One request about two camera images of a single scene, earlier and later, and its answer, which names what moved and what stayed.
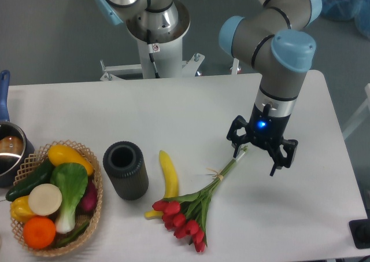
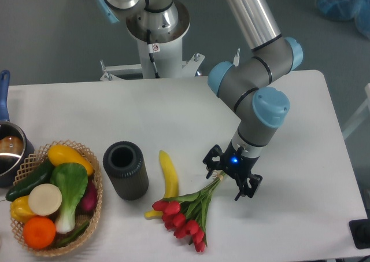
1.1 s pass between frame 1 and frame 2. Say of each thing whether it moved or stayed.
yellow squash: stayed
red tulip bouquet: stayed
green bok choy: stayed
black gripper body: moved
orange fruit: stayed
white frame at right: stayed
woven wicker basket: stayed
